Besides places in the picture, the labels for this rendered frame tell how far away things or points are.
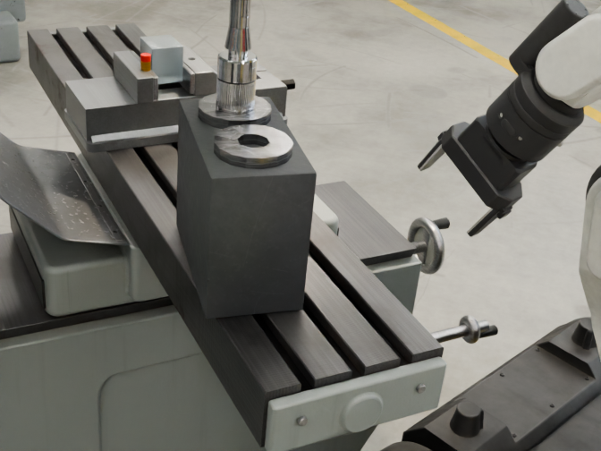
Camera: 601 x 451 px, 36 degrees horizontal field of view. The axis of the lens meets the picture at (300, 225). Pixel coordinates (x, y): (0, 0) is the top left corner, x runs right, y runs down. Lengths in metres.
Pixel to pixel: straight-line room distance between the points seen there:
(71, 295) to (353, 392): 0.54
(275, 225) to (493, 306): 1.88
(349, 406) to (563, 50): 0.44
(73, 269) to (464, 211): 2.16
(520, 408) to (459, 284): 1.41
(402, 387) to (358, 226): 0.68
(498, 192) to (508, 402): 0.53
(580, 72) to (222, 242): 0.42
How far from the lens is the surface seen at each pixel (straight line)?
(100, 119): 1.45
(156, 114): 1.48
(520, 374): 1.62
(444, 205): 3.36
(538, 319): 2.85
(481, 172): 1.11
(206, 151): 1.04
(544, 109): 1.04
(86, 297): 1.41
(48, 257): 1.40
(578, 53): 0.99
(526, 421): 1.53
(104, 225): 1.40
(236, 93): 1.09
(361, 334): 1.08
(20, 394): 1.48
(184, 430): 1.65
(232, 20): 1.08
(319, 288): 1.15
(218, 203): 1.00
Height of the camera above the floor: 1.56
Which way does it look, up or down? 30 degrees down
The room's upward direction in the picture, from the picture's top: 6 degrees clockwise
